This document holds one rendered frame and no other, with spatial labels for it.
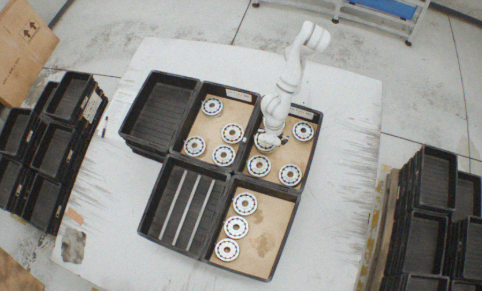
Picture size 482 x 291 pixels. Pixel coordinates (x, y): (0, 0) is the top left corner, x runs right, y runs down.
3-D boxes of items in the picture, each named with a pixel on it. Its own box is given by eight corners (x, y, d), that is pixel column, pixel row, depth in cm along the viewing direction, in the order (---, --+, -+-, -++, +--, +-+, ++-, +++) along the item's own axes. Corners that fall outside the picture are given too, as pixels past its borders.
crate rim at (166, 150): (152, 71, 168) (151, 68, 166) (202, 82, 162) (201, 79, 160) (118, 135, 153) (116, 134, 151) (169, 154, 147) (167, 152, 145)
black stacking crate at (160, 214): (174, 163, 156) (167, 153, 146) (233, 182, 151) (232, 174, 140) (144, 238, 141) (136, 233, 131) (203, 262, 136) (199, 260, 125)
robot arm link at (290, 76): (271, 85, 113) (294, 96, 113) (304, 21, 98) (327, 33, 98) (274, 75, 120) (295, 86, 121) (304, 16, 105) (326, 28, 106)
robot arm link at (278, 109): (277, 125, 120) (295, 94, 112) (258, 111, 122) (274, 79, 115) (286, 120, 125) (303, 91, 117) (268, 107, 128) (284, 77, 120)
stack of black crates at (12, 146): (40, 128, 249) (13, 103, 207) (63, 135, 244) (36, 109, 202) (22, 170, 233) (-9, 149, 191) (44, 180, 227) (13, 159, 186)
